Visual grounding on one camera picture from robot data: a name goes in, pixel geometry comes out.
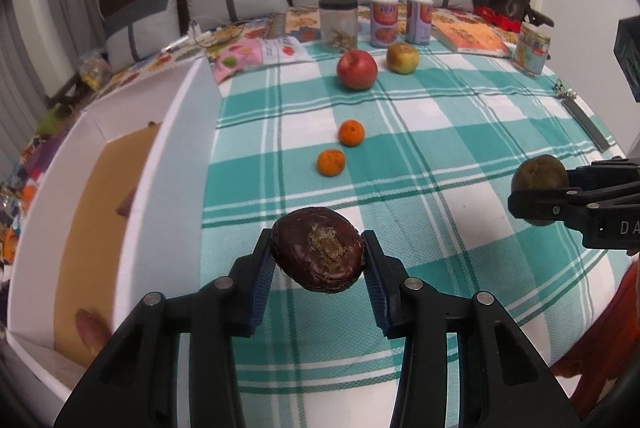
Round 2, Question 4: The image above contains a white cardboard box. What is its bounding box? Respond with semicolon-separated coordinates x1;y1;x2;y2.
0;56;223;404

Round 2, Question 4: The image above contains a clear jar with dark lid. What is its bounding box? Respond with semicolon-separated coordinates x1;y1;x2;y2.
318;0;359;55

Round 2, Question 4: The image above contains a green object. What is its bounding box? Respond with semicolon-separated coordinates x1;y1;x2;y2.
39;113;63;136

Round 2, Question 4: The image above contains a bunch of keys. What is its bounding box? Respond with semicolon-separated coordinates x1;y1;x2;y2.
552;79;578;102

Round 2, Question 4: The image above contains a brown round fruit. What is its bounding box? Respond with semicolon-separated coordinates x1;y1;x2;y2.
511;153;571;228

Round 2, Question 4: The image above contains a metal clip strap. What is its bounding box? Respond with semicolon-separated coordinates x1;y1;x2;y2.
561;99;612;153

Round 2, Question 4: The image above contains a black bag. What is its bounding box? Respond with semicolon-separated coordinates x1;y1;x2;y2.
475;0;555;28

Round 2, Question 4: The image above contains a white charger with cable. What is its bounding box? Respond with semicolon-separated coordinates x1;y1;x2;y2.
167;21;246;54

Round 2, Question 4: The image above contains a pink white snack packet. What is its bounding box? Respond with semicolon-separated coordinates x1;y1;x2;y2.
210;36;313;84

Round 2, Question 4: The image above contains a grey curtain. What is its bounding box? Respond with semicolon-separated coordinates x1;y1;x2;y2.
0;0;96;159

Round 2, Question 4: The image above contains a red apple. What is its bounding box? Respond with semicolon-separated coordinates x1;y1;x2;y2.
336;50;379;91

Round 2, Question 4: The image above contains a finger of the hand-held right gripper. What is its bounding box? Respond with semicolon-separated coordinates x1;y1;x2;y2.
507;188;608;231
565;158;640;191

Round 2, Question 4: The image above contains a red box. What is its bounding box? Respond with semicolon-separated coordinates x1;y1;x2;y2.
474;6;523;34

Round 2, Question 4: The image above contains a green white checked tablecloth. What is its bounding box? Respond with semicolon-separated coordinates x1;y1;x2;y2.
200;36;633;428

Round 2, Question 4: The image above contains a long sweet potato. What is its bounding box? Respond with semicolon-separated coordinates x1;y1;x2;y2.
75;308;112;359

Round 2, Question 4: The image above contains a person's red clothing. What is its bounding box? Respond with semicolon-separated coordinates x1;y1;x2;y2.
557;258;640;414

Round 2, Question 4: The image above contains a can at table edge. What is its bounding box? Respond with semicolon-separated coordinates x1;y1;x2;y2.
514;22;552;76

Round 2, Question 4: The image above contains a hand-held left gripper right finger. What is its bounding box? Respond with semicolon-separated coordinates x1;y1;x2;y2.
361;229;583;428

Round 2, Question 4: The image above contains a clear bag of snacks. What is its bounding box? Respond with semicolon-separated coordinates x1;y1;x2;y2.
77;53;112;92

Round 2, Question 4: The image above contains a dark wooden chair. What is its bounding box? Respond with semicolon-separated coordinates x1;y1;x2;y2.
42;73;93;109

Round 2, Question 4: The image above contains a small tangerine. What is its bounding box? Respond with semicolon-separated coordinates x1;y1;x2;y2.
338;119;366;147
316;149;346;177

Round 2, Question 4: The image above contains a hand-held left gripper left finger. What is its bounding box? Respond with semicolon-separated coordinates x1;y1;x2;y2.
52;228;275;428

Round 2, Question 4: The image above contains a yellow green apple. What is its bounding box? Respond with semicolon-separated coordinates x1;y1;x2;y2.
386;42;421;74

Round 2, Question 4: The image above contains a dark purple mangosteen fruit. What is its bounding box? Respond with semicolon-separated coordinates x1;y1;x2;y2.
270;207;365;294

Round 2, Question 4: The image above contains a pink labelled can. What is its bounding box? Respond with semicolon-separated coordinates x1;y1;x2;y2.
405;0;432;45
369;0;399;48

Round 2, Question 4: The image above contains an orange book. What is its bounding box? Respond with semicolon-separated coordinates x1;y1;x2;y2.
431;22;513;58

